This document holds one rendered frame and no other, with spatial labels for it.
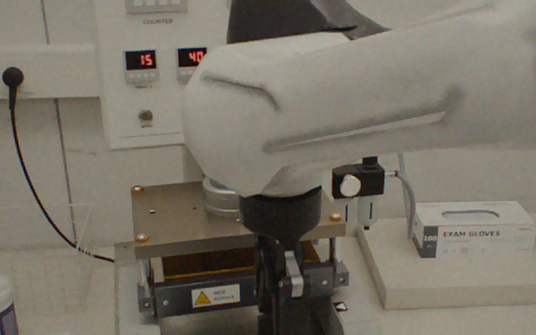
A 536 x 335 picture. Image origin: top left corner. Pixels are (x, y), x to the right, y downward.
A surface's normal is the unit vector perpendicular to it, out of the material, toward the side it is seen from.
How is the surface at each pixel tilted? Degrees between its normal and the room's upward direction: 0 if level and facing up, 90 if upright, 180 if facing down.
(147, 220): 0
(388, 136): 113
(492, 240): 90
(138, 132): 90
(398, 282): 0
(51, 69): 90
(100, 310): 0
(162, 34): 90
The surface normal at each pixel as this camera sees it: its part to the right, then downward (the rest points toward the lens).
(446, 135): -0.51, 0.66
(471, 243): 0.02, 0.39
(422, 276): -0.01, -0.92
